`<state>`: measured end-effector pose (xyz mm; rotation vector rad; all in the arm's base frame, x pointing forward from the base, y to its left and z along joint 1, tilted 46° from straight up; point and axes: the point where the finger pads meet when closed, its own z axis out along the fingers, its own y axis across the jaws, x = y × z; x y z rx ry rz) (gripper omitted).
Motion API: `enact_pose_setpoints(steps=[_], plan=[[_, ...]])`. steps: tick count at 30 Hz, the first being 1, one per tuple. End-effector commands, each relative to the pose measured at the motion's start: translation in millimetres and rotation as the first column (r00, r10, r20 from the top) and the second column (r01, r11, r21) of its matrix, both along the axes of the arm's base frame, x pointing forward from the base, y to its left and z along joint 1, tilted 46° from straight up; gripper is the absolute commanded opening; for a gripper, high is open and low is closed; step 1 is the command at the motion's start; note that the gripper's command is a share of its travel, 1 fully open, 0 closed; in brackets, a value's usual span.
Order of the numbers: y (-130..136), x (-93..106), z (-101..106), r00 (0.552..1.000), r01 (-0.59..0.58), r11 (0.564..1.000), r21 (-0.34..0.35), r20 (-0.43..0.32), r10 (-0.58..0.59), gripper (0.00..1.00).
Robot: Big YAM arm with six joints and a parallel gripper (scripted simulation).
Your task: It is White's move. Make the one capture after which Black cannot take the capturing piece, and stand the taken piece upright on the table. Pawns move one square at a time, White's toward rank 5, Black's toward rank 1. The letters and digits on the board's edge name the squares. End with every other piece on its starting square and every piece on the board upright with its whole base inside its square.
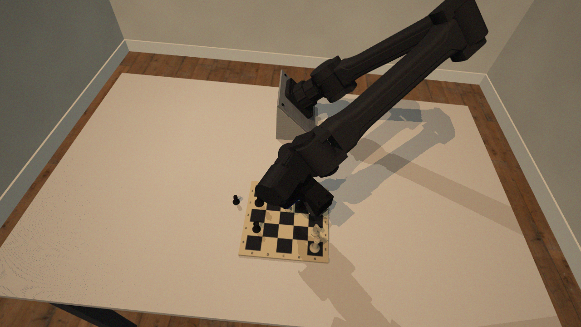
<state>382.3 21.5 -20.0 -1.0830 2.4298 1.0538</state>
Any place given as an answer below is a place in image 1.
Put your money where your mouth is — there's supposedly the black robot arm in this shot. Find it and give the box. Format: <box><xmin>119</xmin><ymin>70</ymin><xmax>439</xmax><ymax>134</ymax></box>
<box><xmin>255</xmin><ymin>0</ymin><xmax>488</xmax><ymax>217</ymax></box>

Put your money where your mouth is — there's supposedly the black and cream chessboard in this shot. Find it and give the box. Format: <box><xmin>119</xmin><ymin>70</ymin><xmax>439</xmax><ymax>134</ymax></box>
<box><xmin>238</xmin><ymin>181</ymin><xmax>329</xmax><ymax>263</ymax></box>

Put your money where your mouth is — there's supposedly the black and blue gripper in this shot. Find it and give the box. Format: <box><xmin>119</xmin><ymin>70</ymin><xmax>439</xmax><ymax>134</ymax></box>
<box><xmin>280</xmin><ymin>196</ymin><xmax>300</xmax><ymax>209</ymax></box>

